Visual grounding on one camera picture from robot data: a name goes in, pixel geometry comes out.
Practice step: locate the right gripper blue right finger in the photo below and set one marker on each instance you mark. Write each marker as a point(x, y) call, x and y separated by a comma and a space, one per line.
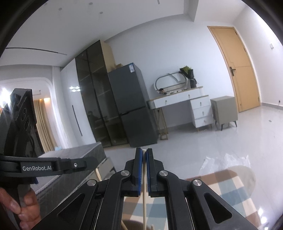
point(191, 204)

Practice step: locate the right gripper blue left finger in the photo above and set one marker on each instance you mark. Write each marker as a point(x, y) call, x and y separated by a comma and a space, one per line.
point(98, 205)

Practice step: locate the person left hand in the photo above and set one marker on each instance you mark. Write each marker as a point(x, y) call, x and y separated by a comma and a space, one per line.
point(29, 215)

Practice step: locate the checkered plaid rug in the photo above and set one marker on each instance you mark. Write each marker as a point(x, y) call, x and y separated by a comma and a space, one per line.
point(227, 184)

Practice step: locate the beige curtain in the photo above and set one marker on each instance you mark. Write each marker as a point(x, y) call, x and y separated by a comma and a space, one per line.
point(44, 129)

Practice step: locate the white wardrobe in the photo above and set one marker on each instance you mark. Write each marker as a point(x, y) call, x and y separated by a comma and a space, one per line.
point(74, 104)

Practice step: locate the grey nightstand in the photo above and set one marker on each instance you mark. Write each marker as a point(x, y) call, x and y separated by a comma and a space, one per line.
point(224, 110)

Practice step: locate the white dressing table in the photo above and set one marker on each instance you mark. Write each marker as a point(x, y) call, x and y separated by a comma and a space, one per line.
point(191, 105)

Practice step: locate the black glass cabinet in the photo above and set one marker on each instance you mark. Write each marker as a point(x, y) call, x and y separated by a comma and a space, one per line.
point(93, 66)

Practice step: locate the dark grey refrigerator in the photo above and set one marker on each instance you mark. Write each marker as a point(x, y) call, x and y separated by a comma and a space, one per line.
point(131, 97)

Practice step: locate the oval vanity mirror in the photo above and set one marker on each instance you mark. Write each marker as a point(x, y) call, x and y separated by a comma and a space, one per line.
point(171, 83)

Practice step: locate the wooden door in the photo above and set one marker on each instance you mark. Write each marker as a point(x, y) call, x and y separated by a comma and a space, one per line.
point(239, 67)

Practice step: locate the potted green plant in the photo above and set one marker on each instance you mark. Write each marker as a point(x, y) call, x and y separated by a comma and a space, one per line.
point(188, 73)

